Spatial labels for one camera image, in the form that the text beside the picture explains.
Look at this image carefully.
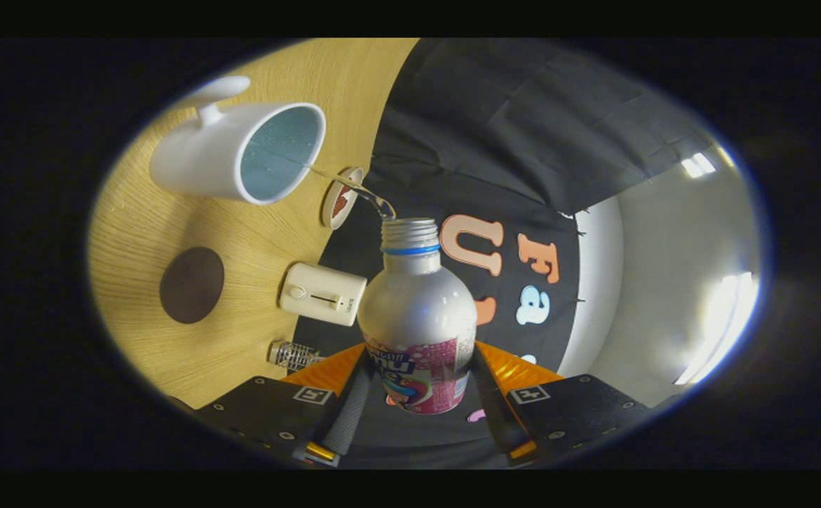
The black backdrop cloth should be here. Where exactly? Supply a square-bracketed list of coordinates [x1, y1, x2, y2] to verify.
[290, 39, 718, 452]

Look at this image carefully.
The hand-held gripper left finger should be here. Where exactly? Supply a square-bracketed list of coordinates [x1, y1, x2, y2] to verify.
[191, 344, 376, 468]

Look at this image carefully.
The wide ceiling light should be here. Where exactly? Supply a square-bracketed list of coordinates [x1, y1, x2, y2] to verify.
[675, 272, 760, 385]

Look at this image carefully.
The small white round plate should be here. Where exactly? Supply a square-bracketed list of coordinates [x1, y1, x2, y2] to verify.
[321, 167, 366, 231]

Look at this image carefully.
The white cup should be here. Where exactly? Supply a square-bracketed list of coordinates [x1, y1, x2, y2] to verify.
[149, 76, 328, 206]

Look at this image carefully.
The wire mesh holder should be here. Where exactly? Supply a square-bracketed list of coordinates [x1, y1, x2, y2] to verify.
[267, 340, 326, 372]

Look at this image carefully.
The narrow ceiling light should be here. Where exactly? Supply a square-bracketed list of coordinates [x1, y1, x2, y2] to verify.
[681, 152, 717, 179]

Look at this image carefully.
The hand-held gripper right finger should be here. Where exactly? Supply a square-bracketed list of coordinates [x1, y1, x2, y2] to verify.
[472, 341, 669, 466]

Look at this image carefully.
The white toaster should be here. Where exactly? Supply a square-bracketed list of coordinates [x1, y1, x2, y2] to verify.
[280, 262, 368, 327]

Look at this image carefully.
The dark brown round coaster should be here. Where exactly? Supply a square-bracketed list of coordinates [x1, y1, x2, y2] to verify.
[160, 246, 225, 325]

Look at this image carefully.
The clear juice stream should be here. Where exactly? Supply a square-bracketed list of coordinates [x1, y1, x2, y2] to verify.
[304, 164, 397, 219]

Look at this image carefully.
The silver juice bottle red label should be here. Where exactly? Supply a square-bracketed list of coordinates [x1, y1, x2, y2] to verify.
[357, 217, 479, 415]

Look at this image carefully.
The wooden table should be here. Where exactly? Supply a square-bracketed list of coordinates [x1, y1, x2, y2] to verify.
[88, 39, 419, 410]

